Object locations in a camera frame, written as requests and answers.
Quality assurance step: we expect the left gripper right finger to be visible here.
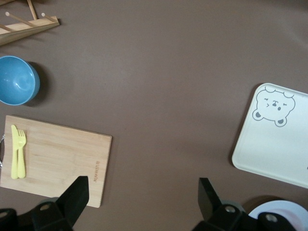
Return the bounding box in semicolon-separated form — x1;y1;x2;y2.
192;178;258;231

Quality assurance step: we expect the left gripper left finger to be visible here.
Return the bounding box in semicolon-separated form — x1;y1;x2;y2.
31;175;90;231

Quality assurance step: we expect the white round plate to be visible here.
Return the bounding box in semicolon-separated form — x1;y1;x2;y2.
247;201;308;231

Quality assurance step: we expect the wooden cutting board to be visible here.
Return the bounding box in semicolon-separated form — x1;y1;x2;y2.
0;115;113;208

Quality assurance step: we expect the yellow plastic fork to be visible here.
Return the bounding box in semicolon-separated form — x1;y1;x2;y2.
16;129;27;179

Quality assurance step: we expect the yellow plastic knife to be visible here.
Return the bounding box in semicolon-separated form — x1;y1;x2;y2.
11;124;20;180

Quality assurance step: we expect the cream bear print tray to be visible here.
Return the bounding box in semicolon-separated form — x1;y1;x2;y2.
231;83;308;189

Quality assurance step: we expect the blue bowl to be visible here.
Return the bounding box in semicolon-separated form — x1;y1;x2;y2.
0;55;40;106

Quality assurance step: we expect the wooden dish rack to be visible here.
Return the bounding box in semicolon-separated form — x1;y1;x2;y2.
0;0;61;47

